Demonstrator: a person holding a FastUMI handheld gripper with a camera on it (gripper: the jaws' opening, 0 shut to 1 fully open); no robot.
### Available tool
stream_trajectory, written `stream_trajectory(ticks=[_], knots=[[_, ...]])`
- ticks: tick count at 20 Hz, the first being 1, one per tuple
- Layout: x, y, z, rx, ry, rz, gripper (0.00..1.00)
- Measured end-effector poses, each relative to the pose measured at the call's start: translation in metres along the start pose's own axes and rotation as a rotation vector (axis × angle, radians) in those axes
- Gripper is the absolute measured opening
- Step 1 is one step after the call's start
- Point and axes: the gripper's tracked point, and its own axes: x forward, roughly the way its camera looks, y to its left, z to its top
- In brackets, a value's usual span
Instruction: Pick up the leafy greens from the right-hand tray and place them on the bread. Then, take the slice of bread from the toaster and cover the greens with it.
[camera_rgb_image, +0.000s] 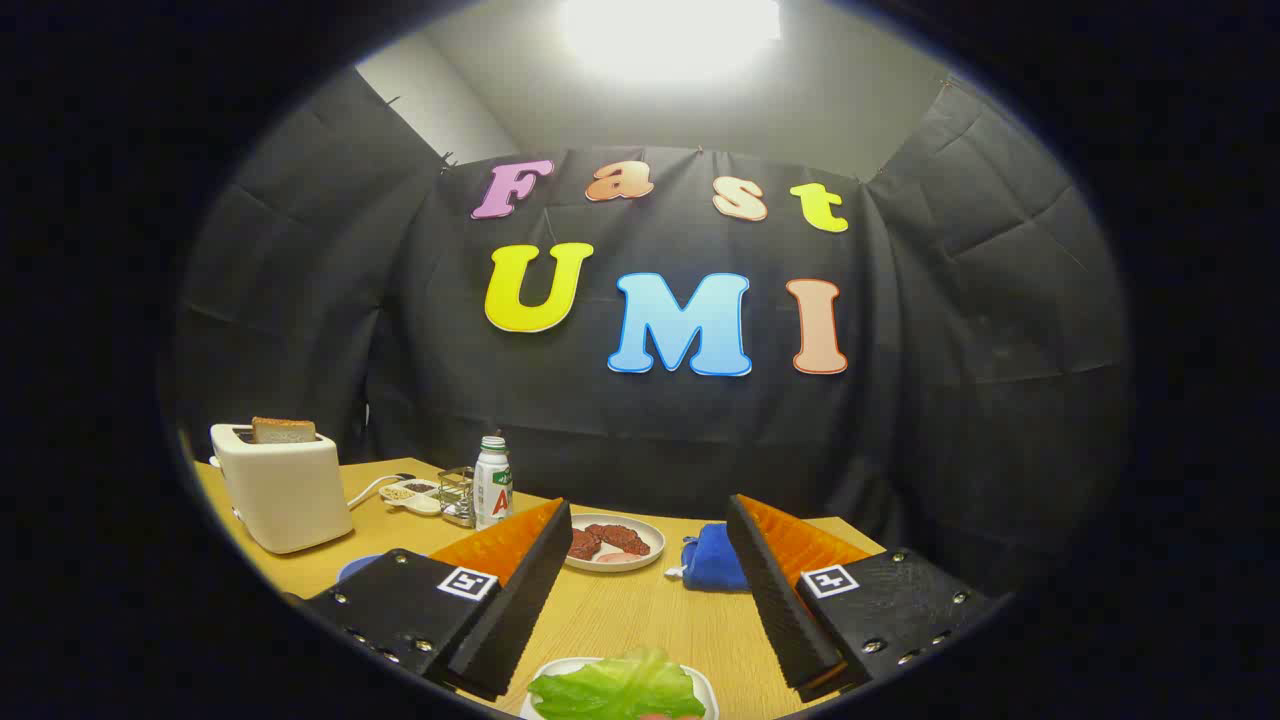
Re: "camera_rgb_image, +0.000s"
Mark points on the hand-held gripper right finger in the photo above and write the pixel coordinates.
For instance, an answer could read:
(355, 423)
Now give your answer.
(775, 590)

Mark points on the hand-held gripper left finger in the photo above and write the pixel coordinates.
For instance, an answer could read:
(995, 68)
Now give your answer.
(520, 600)

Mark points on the green lettuce leaf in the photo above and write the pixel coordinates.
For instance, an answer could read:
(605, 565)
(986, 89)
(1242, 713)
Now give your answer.
(615, 685)

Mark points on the toasted bread slice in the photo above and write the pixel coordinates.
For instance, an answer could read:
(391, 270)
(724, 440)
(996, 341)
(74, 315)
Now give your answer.
(283, 431)

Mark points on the blue folded towel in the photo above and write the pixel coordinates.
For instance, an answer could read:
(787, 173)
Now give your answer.
(712, 560)

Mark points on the small brown meat piece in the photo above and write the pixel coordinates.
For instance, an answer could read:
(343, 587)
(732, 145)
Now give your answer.
(582, 545)

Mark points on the pink ham slice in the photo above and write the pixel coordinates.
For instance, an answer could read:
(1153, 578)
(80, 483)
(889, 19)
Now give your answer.
(612, 557)

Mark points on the white drink bottle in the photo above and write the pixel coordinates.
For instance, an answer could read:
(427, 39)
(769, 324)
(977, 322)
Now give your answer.
(492, 490)

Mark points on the long brown meat piece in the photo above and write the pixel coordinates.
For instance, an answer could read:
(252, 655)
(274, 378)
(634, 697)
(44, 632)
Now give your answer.
(620, 538)

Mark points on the white square plate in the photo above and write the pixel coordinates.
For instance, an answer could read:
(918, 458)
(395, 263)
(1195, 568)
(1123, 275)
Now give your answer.
(708, 690)

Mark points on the clear utensil holder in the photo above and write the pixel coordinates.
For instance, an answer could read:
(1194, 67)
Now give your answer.
(457, 497)

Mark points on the beige round plate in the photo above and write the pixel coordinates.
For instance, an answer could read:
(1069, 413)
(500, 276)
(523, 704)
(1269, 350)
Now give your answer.
(652, 545)

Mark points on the blue round plate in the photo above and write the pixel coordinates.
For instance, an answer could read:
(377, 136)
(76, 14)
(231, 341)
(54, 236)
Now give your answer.
(355, 568)

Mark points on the black backdrop cloth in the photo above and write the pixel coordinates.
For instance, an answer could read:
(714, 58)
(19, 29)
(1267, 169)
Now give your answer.
(640, 440)

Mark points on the white toaster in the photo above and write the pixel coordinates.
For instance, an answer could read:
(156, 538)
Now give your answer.
(285, 495)

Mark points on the ceiling light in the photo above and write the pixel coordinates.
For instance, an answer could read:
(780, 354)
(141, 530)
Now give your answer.
(670, 35)

